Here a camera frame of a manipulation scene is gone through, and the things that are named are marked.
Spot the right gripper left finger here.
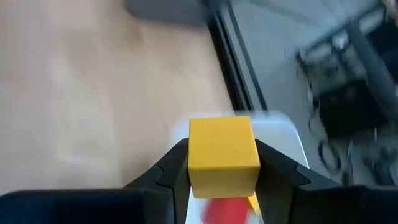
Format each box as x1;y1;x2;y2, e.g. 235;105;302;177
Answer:
124;138;191;224

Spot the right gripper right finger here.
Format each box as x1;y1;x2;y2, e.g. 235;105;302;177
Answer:
255;139;343;224

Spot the small yellow cube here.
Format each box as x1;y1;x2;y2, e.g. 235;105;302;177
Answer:
188;116;261;199

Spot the small red cube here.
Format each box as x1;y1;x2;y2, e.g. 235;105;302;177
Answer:
201;197;253;224

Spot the white plastic bin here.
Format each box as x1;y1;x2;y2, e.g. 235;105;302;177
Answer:
169;110;310;224

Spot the dark grey plastic tray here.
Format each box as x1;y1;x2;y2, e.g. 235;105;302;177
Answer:
124;0;218;27

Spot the black device with cables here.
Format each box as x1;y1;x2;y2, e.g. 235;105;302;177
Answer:
317;79;388;139

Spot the black metal table frame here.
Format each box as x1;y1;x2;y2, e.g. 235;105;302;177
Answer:
201;0;269;112

